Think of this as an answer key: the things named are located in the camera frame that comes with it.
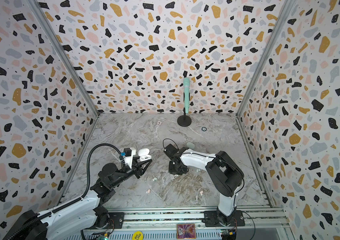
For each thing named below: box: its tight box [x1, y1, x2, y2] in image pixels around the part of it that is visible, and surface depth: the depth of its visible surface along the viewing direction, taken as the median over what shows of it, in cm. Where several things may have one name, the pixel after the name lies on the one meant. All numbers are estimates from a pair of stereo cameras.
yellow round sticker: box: [132, 231, 144, 240], surface depth 71 cm
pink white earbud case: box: [138, 148, 152, 162], surface depth 75 cm
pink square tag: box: [176, 223, 196, 240], surface depth 71 cm
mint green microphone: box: [183, 77, 190, 114], surface depth 96 cm
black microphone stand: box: [177, 107, 192, 127], surface depth 119 cm
